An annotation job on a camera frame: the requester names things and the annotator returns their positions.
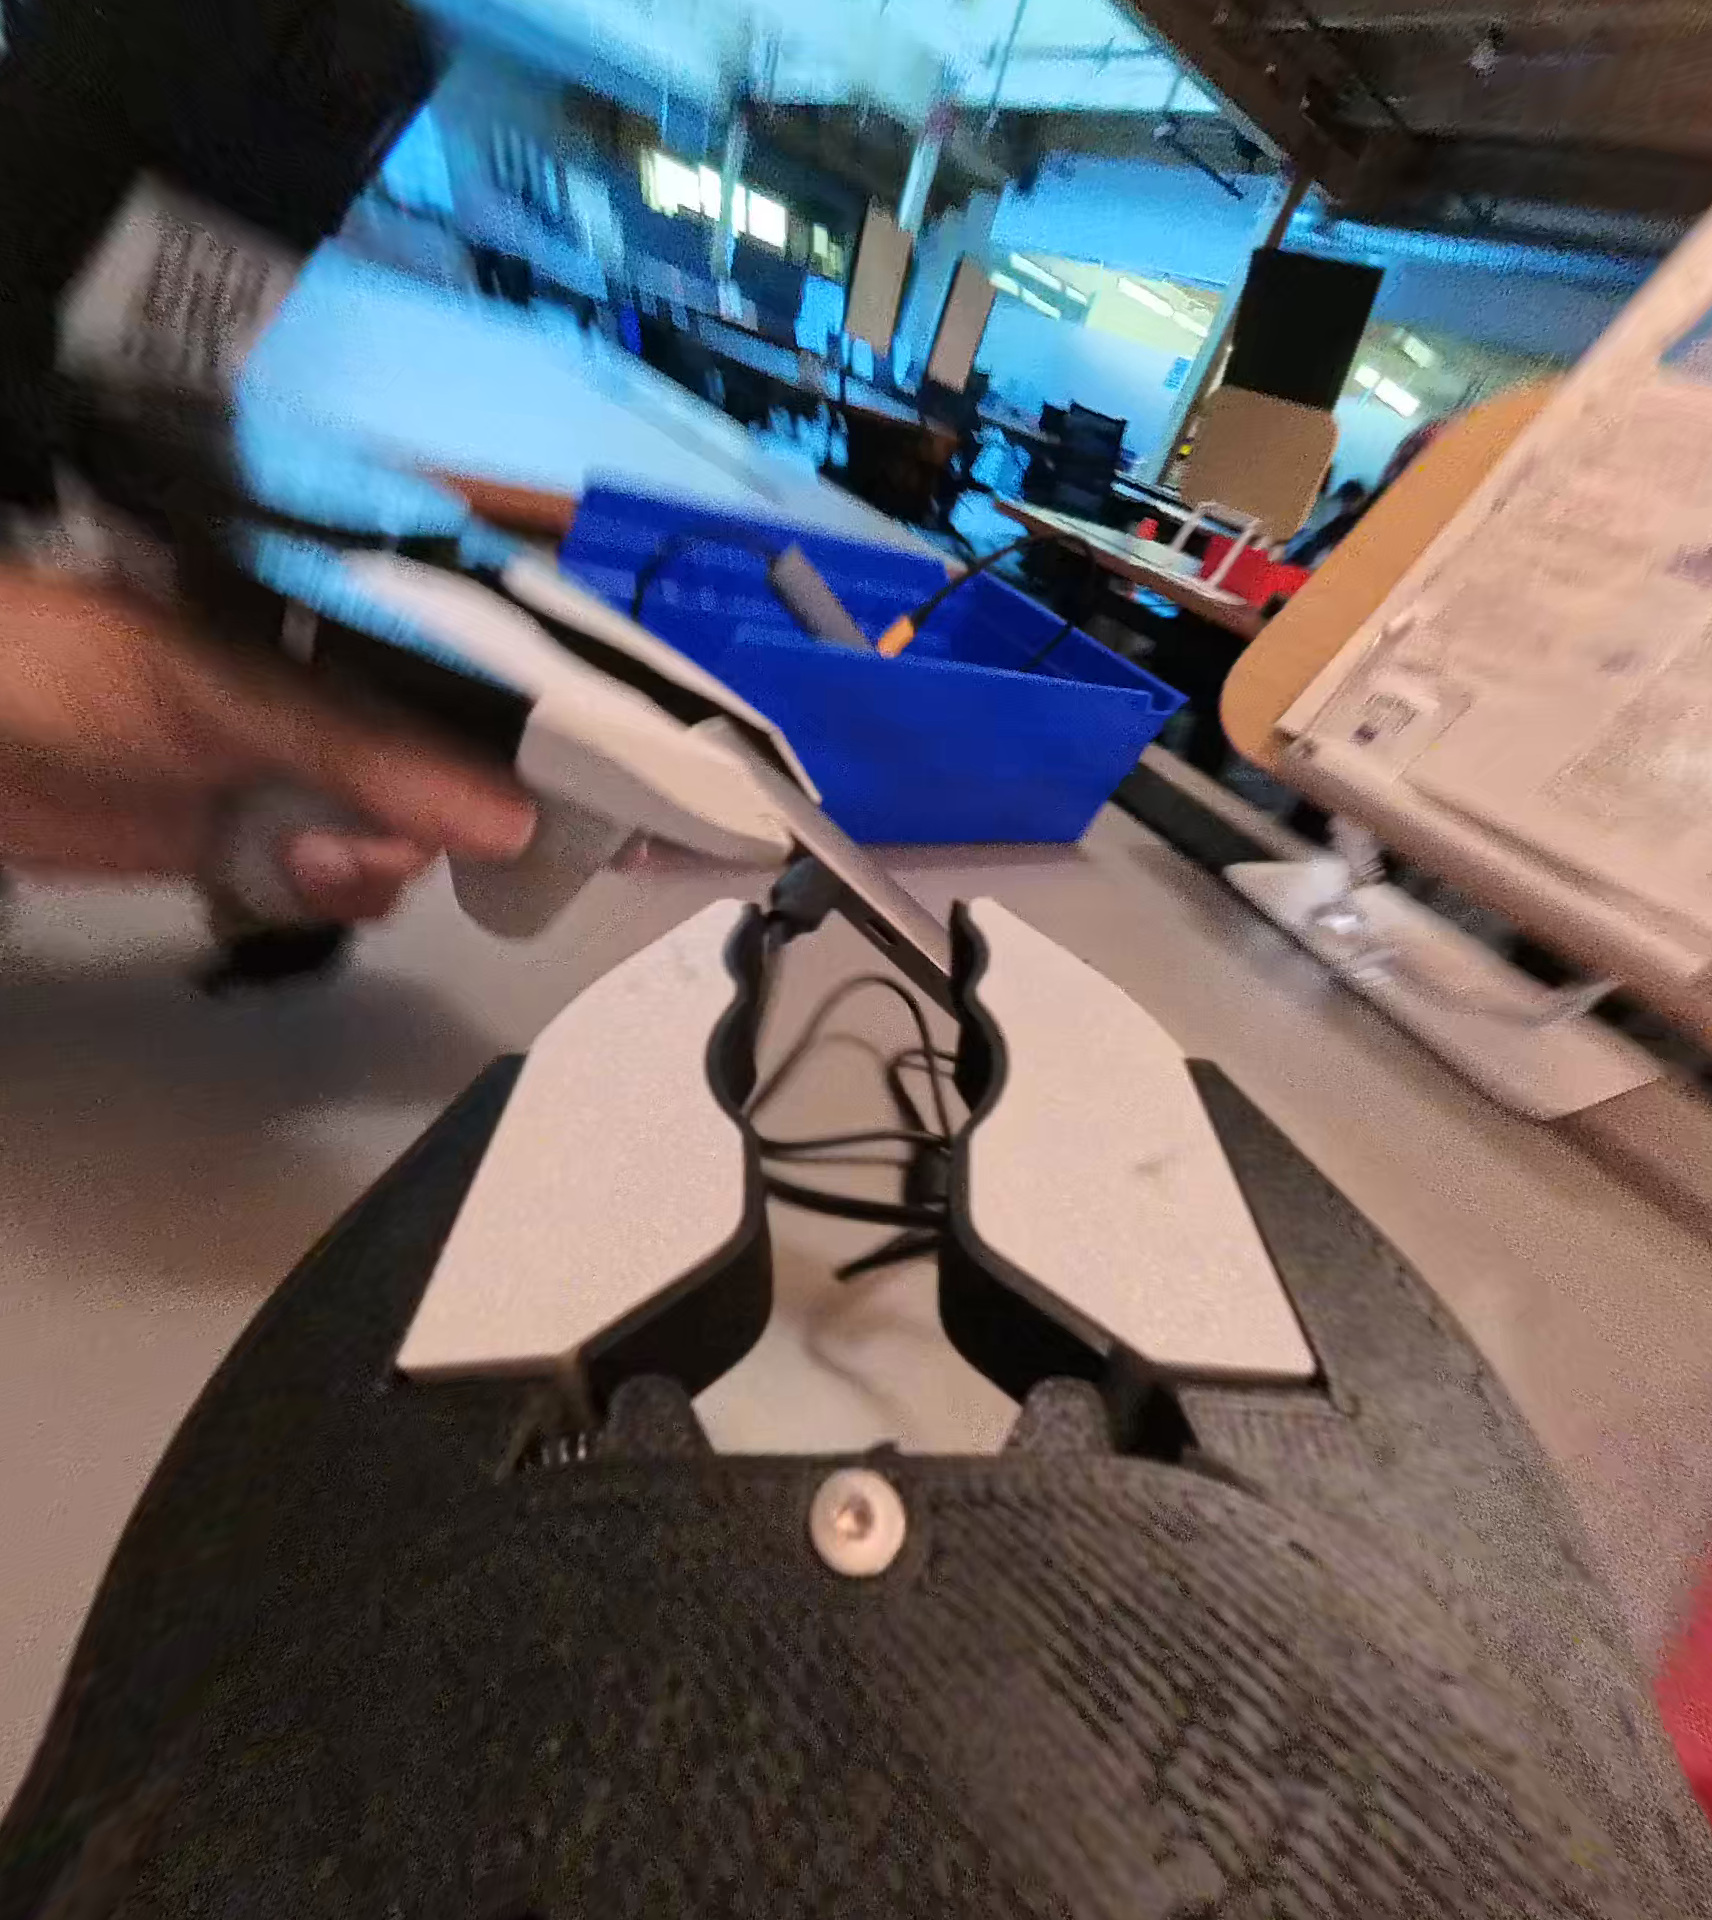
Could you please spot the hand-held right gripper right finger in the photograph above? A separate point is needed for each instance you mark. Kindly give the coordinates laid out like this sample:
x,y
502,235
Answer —
x,y
1127,1200

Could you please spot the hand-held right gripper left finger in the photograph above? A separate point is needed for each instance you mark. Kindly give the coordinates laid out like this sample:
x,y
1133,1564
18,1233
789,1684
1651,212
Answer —
x,y
601,1184

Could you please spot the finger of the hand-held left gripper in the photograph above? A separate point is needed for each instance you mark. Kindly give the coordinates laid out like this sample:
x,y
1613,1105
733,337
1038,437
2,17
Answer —
x,y
647,794
676,683

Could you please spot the grey slim USB hub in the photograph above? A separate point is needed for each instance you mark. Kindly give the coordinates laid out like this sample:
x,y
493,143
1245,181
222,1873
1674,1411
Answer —
x,y
870,901

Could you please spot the blue plastic bin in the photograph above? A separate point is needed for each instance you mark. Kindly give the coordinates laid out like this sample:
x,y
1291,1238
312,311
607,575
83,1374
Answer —
x,y
947,750

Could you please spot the brown-edged grey desk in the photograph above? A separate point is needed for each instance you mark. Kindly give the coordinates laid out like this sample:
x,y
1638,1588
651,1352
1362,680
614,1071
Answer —
x,y
496,374

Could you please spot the person's left hand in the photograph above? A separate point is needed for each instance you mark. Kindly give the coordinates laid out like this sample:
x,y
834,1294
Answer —
x,y
120,705

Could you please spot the laminated instruction sheet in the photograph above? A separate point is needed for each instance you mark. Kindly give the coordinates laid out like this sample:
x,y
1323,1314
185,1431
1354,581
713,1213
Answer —
x,y
1576,630

